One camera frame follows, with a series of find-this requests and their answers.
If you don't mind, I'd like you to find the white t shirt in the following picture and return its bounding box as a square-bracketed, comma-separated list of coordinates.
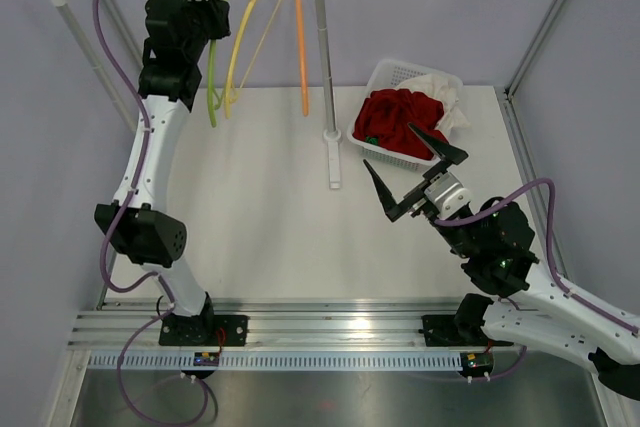
[395, 73, 470, 138]

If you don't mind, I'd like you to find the red t shirt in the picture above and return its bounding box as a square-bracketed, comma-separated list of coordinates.
[353, 89, 447, 160]

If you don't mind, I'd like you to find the green t shirt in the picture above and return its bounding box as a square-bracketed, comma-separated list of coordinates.
[365, 136, 380, 146]

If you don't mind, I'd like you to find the yellow hanger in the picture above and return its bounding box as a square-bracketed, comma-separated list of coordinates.
[222, 0, 283, 120]

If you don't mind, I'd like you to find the orange hanger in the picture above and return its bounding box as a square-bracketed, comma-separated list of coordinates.
[295, 0, 310, 117]

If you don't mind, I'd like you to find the green hanger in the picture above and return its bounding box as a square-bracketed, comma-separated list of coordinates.
[206, 0, 256, 128]

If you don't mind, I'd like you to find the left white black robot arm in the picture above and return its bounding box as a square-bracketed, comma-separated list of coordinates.
[94, 0, 230, 345]

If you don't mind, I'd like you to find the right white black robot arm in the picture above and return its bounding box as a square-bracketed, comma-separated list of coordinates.
[369, 125, 639, 400]

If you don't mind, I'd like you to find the white plastic basket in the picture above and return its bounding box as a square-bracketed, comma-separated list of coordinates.
[347, 59, 464, 170]

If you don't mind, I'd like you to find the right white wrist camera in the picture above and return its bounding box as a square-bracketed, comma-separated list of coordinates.
[425, 173, 473, 220]

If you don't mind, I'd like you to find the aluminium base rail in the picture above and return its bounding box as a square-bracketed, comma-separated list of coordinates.
[67, 296, 612, 373]

